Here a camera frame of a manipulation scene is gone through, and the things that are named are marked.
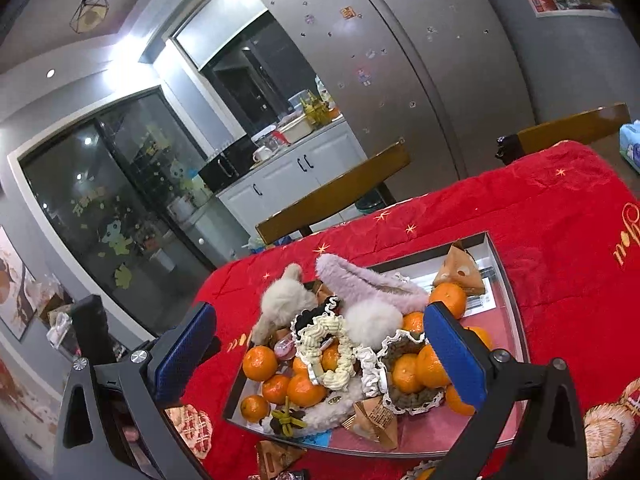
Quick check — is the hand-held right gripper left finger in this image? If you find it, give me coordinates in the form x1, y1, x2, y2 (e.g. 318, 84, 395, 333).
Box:
52, 301, 218, 480

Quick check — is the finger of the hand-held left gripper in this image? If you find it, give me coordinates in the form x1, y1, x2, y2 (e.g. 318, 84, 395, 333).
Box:
70, 294, 119, 362

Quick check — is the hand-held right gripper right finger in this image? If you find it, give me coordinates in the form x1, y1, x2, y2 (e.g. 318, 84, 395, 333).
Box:
424, 301, 588, 480

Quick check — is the black shallow box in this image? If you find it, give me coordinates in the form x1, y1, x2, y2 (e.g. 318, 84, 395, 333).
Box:
222, 231, 531, 458

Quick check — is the triangular kraft snack packet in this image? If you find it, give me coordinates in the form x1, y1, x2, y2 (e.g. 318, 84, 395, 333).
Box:
432, 242, 488, 296
255, 440, 308, 480
342, 395, 401, 451

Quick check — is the brown knitted scrunchie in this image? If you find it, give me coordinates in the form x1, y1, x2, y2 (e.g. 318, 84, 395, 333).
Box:
380, 385, 446, 417

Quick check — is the pile of tangerines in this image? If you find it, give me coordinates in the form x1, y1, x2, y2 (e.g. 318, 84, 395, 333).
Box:
240, 282, 493, 423

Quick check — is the white fluffy pom-pom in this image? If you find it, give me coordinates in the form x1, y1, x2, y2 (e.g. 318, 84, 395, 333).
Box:
345, 302, 403, 351

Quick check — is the beige fluffy pom-pom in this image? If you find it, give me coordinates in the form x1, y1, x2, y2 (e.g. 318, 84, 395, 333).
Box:
252, 264, 318, 343

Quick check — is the large white fluffy scrunchie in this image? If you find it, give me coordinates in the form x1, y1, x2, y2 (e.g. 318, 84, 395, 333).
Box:
300, 380, 362, 431

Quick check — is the black frilly scrunchie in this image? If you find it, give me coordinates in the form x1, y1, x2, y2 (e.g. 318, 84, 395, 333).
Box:
292, 295, 341, 336

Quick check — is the glass sliding door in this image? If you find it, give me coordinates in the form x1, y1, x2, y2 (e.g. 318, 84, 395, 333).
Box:
7, 85, 236, 336

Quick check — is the red printed blanket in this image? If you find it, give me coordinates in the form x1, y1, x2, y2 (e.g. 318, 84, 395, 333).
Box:
167, 140, 640, 480

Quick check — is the trash bin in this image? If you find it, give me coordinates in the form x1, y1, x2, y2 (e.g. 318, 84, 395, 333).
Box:
355, 192, 396, 213

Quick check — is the black microwave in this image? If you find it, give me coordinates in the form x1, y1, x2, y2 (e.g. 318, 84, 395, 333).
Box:
199, 152, 241, 193

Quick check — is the wooden chair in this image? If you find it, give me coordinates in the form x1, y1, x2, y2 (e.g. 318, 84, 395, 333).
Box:
255, 140, 411, 246
515, 102, 631, 157

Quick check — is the white kitchen cabinet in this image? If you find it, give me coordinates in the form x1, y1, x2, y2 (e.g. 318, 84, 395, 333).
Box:
215, 119, 371, 256

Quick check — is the black bag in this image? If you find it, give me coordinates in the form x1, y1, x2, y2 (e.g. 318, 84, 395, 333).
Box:
495, 134, 522, 163

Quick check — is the white plastic basin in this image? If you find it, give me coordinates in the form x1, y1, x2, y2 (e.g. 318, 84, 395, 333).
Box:
279, 117, 318, 144

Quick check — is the blue tissue pack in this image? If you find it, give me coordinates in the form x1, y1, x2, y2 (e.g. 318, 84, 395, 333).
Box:
619, 121, 640, 173

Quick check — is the dark kitchen window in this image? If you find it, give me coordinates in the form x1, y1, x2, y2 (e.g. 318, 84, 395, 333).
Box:
170, 0, 326, 148

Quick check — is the silver double-door fridge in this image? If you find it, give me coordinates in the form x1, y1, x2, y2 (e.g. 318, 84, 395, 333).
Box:
248, 0, 538, 181

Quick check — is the geometric pendant lamp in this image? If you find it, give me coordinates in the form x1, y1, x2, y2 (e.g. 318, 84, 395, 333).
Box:
69, 0, 110, 34

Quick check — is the wall painting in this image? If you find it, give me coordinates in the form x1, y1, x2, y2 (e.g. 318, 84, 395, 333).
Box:
0, 225, 38, 343

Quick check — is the white braided rope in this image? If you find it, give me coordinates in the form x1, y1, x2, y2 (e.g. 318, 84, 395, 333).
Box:
295, 312, 358, 391

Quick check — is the green velvet bow hair tie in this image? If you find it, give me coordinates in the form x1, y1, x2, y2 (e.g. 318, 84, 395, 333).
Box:
270, 397, 307, 436

